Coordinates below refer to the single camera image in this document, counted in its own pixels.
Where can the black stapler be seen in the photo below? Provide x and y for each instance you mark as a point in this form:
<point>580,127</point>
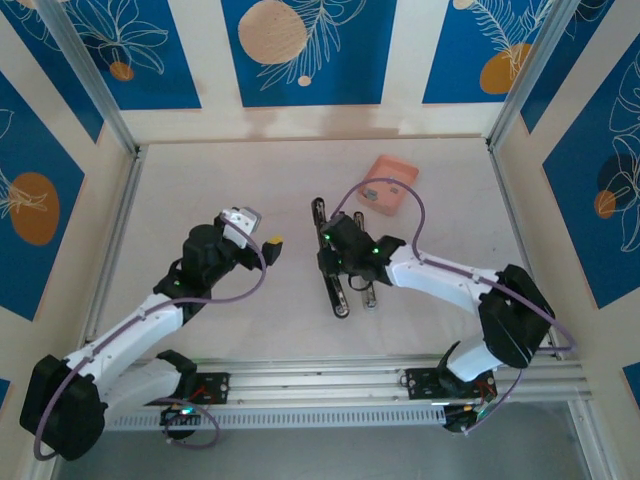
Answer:
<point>340,300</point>

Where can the silver grey stapler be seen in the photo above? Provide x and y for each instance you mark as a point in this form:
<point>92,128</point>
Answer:
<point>370,300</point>

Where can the pink plastic tray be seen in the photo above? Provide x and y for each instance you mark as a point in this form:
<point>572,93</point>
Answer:
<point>385,167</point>

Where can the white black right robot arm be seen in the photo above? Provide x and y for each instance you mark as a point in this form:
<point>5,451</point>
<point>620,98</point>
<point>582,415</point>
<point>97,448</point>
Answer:
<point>440,280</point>

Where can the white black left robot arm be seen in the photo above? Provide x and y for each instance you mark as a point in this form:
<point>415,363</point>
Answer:
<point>130,325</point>

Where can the black controller board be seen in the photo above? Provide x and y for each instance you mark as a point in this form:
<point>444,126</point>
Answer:
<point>460,420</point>
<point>180,415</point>

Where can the aluminium side rail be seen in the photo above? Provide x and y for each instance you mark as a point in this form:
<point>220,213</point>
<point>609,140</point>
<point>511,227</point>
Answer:
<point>515,215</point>
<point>126,200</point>

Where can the wide aluminium base rail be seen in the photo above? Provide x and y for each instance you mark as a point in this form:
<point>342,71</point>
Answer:
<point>320,380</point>

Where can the blue floral wall panel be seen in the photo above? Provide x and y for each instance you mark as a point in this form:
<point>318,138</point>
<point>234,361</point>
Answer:
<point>460,50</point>
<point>35,150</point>
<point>580,225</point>
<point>170,75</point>
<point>350,75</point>
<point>590,60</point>
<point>35,60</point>

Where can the aluminium frame post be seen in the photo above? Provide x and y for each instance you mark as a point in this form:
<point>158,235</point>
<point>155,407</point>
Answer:
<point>90,75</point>
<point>536,67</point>

